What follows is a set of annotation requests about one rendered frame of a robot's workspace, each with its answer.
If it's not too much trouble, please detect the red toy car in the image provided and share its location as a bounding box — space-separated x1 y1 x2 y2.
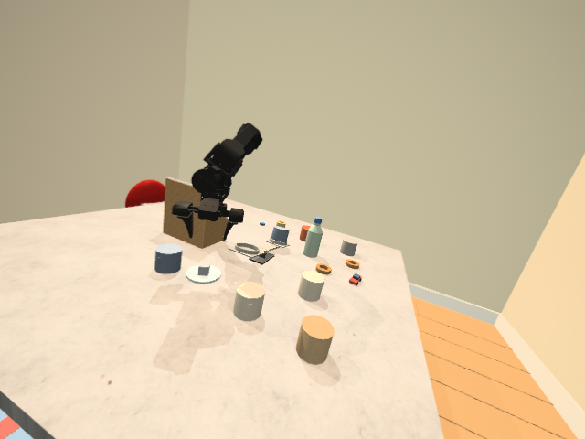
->
348 273 362 285

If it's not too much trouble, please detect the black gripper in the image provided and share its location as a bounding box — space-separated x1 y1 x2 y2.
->
173 189 244 241

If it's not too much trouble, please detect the white round dish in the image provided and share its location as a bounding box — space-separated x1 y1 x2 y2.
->
186 265 221 284

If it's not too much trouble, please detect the orange ring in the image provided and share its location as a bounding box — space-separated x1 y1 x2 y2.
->
346 259 360 269
315 263 332 274

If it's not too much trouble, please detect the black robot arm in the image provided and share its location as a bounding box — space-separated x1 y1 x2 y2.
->
192 123 263 221

